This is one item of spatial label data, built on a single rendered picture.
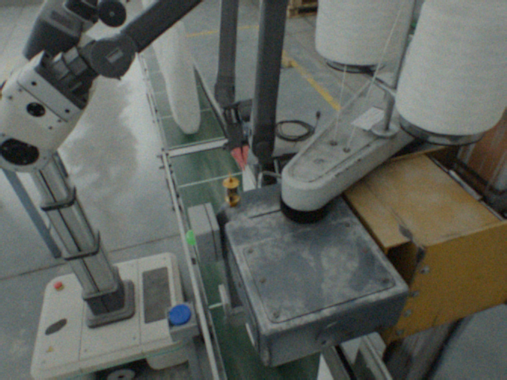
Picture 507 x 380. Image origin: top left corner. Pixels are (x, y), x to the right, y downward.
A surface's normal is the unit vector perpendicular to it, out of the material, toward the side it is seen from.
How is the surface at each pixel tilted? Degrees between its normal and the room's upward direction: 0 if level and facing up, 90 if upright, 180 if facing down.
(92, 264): 90
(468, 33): 91
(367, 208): 0
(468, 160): 90
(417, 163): 0
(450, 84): 84
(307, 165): 0
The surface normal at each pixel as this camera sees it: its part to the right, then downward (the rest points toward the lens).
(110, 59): 0.13, 0.48
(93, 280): 0.25, 0.62
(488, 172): -0.95, 0.22
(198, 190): -0.04, -0.76
